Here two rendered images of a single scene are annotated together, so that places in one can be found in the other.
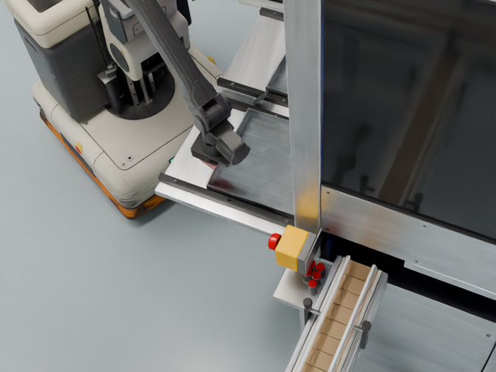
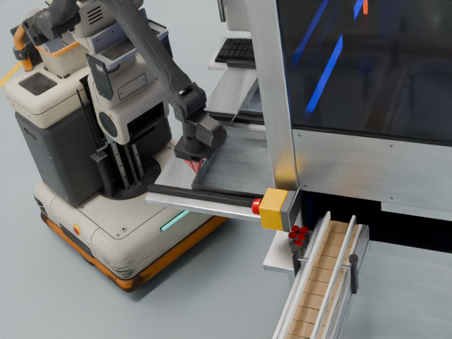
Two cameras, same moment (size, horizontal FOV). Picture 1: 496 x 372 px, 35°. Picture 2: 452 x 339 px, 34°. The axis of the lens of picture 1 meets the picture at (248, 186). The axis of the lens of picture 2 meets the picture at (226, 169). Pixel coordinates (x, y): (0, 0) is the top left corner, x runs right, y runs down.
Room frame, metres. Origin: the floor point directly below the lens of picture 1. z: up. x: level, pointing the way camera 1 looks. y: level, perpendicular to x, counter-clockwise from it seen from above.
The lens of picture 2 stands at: (-0.42, 0.09, 2.22)
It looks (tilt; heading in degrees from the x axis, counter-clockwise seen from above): 40 degrees down; 357
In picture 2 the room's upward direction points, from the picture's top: 12 degrees counter-clockwise
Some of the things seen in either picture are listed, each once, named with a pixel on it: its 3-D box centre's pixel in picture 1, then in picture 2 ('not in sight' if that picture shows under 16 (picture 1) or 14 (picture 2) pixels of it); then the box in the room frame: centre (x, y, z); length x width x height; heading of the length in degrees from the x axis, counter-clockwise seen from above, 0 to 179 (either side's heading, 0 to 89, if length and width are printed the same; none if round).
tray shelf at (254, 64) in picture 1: (294, 118); (266, 132); (1.29, -0.15, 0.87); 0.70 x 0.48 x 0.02; 148
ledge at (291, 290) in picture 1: (311, 285); (297, 252); (0.79, -0.11, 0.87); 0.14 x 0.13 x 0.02; 58
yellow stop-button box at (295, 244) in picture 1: (295, 249); (278, 209); (0.83, -0.09, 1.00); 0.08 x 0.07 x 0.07; 58
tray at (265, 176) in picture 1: (288, 168); (265, 165); (1.11, -0.11, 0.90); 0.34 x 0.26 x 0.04; 59
